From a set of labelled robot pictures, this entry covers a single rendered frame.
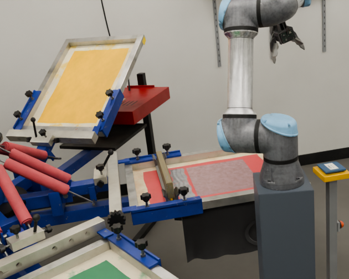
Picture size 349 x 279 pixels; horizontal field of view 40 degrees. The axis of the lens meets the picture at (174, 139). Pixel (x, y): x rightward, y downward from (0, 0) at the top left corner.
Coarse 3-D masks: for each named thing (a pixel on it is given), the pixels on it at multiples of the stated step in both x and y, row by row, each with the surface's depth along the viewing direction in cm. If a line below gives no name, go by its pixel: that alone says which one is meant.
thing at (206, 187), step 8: (224, 176) 233; (232, 176) 232; (240, 176) 230; (248, 176) 229; (192, 184) 228; (200, 184) 227; (208, 184) 226; (216, 184) 225; (224, 184) 224; (232, 184) 223; (240, 184) 222; (248, 184) 221; (152, 192) 225; (160, 192) 224; (200, 192) 219; (208, 192) 218; (216, 192) 217; (224, 192) 216; (232, 192) 216; (152, 200) 217; (160, 200) 216
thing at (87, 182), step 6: (84, 180) 225; (90, 180) 224; (72, 186) 221; (78, 186) 221; (84, 186) 221; (90, 186) 222; (96, 186) 222; (102, 186) 222; (108, 186) 223; (78, 192) 222; (84, 192) 222; (96, 192) 223
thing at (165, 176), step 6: (156, 156) 245; (162, 156) 238; (162, 162) 230; (162, 168) 223; (162, 174) 221; (168, 174) 216; (168, 180) 210; (168, 186) 208; (168, 192) 209; (168, 198) 210
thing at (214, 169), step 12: (252, 156) 252; (168, 168) 249; (192, 168) 246; (204, 168) 244; (216, 168) 242; (228, 168) 241; (240, 168) 239; (252, 168) 237; (144, 180) 239; (156, 180) 237; (192, 180) 232
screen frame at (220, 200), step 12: (180, 156) 254; (192, 156) 255; (204, 156) 256; (216, 156) 257; (132, 168) 252; (132, 180) 232; (132, 192) 219; (240, 192) 207; (252, 192) 206; (132, 204) 208; (204, 204) 203; (216, 204) 204; (228, 204) 205
